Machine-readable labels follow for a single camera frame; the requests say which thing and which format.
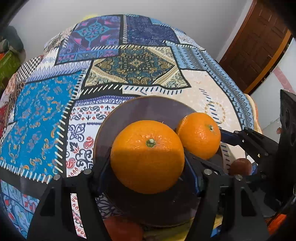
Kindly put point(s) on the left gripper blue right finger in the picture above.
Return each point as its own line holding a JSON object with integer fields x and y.
{"x": 193, "y": 172}

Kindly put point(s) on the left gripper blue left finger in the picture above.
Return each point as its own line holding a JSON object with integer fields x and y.
{"x": 104, "y": 172}

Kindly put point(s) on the red apple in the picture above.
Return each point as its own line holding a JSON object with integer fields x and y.
{"x": 241, "y": 166}

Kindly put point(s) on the large orange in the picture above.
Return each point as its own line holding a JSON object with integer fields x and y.
{"x": 147, "y": 157}

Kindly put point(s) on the medium orange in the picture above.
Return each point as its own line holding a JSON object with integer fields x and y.
{"x": 199, "y": 134}

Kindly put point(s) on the long yellow sugarcane piece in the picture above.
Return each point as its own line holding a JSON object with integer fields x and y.
{"x": 173, "y": 233}

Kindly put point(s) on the red-orange tomato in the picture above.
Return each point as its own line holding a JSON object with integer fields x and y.
{"x": 122, "y": 228}

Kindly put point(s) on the dark purple round plate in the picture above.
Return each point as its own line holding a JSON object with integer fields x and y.
{"x": 173, "y": 207}

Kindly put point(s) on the orange yellow fleece blanket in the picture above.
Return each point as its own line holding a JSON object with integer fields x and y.
{"x": 257, "y": 127}

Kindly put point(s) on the patterned patchwork bedspread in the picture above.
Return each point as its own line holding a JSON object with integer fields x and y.
{"x": 54, "y": 105}

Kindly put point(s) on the green patterned storage box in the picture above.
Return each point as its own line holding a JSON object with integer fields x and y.
{"x": 9, "y": 65}

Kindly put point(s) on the brown wooden door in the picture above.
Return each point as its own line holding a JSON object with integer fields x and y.
{"x": 257, "y": 46}

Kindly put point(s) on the grey-green plush pillow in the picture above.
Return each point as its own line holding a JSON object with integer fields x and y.
{"x": 11, "y": 35}

